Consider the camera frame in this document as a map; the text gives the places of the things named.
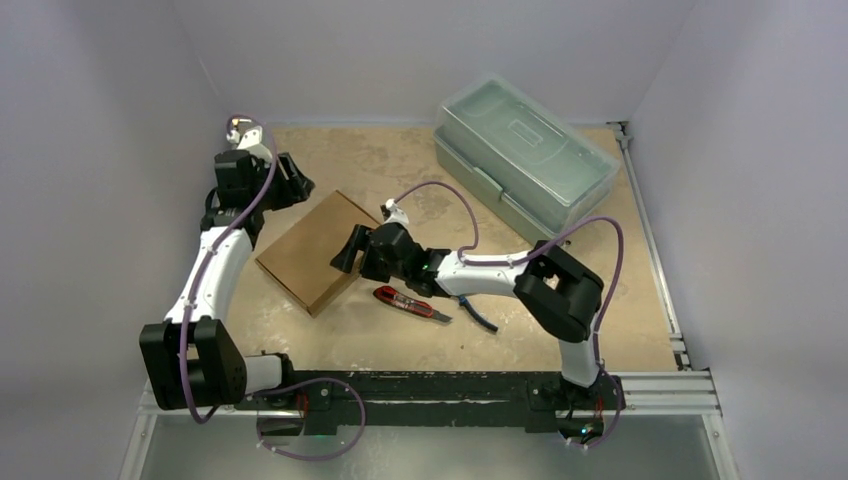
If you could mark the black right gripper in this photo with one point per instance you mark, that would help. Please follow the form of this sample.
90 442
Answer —
365 251

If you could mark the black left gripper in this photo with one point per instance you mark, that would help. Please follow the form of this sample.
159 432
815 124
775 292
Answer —
295 187

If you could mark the brown cardboard express box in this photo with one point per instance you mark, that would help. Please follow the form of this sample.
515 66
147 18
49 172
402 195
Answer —
299 260

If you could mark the red utility knife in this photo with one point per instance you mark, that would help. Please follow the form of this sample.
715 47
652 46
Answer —
392 297

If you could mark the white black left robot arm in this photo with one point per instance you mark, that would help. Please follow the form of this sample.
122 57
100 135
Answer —
190 358

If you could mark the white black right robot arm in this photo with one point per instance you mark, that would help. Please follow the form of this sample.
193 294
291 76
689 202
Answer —
566 298

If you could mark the translucent green plastic toolbox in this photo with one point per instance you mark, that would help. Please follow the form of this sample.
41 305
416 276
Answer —
534 171

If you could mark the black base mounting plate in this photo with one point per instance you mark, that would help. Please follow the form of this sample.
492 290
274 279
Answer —
536 402

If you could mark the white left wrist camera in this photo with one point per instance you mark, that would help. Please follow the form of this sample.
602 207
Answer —
246 134

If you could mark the blue handled pliers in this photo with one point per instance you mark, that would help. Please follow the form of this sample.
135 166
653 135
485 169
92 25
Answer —
465 304

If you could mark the aluminium frame rail right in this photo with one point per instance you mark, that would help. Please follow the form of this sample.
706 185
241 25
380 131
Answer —
677 339

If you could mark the aluminium frame rail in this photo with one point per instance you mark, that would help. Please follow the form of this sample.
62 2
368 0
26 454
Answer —
671 428
677 339

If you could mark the aluminium front frame rail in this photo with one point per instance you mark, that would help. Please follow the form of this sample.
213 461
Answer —
671 428

